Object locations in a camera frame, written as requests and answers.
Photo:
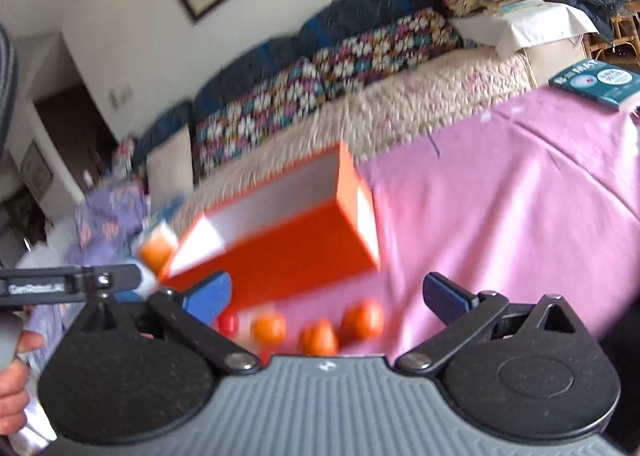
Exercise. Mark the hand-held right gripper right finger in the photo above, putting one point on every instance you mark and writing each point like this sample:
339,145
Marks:
445,298

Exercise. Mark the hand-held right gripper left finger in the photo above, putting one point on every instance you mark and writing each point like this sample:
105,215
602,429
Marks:
207,298

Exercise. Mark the tangerine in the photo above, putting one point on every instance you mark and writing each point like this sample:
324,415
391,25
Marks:
320,339
268,329
363,320

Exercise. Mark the orange cardboard box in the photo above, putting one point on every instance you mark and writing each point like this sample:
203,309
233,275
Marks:
300,246

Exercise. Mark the person's left hand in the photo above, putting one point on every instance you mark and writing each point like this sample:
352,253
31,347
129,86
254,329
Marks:
12,396

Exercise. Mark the small red fruit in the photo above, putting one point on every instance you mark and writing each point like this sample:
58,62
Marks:
228,324

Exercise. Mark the purple floral cloth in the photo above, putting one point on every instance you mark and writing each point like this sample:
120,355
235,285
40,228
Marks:
107,221

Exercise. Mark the pink tablecloth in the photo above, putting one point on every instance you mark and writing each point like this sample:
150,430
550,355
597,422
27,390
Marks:
500,211

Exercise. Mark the small framed picture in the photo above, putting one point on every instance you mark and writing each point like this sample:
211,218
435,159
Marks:
36,169

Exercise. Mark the beige pillow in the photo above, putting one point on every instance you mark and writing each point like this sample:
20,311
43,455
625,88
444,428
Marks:
170,170

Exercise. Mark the floral daisy cushion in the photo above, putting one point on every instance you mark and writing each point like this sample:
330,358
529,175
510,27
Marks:
260,120
385,50

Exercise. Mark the quilted beige sofa cover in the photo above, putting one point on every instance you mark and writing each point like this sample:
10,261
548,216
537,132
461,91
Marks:
425,90

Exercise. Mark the blue book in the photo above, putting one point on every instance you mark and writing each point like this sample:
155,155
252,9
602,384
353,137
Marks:
595,83

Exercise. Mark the white cloth covered side table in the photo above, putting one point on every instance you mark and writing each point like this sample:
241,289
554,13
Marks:
525,28

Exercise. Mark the dark blue patterned sofa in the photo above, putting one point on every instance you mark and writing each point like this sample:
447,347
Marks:
350,15

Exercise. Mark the wicker chair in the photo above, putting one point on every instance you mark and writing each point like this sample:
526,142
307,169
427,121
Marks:
617,33

